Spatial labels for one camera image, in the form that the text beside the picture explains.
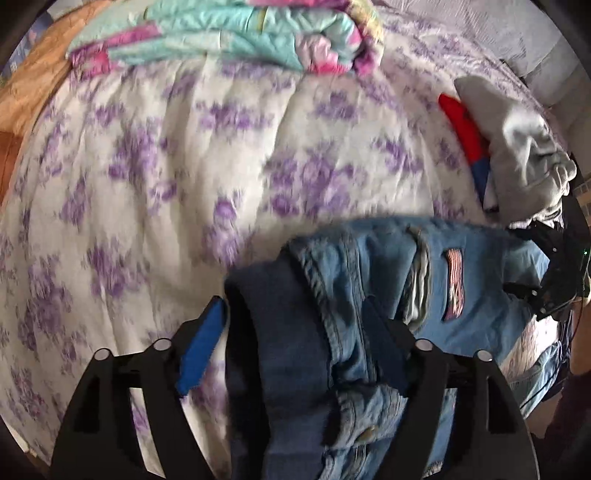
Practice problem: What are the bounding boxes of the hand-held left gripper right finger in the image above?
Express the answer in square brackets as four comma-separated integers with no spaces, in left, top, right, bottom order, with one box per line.
[323,300,541,480]

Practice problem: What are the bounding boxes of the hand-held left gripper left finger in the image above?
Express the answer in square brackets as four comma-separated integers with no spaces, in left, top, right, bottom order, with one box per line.
[50,295,226,480]

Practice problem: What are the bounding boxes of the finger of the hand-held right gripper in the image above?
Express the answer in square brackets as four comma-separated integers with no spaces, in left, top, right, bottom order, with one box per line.
[503,281,548,319]

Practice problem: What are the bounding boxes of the blue denim pants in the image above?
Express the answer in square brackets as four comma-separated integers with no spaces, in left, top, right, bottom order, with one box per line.
[223,216,552,480]

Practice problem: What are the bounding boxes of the grey sweatshirt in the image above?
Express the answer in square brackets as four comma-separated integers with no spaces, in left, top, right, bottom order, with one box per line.
[455,76,578,227]

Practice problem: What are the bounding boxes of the purple floral bed quilt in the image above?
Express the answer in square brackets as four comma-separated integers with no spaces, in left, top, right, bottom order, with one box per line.
[0,9,573,467]

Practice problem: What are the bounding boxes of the red and blue garment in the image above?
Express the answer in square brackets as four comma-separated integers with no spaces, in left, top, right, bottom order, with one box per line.
[438,93,497,208]

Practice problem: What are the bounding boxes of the folded pastel patchwork blanket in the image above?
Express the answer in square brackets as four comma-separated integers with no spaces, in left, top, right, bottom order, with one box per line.
[67,0,384,77]

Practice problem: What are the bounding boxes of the orange wooden headboard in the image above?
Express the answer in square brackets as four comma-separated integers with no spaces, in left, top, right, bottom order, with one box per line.
[0,0,116,204]

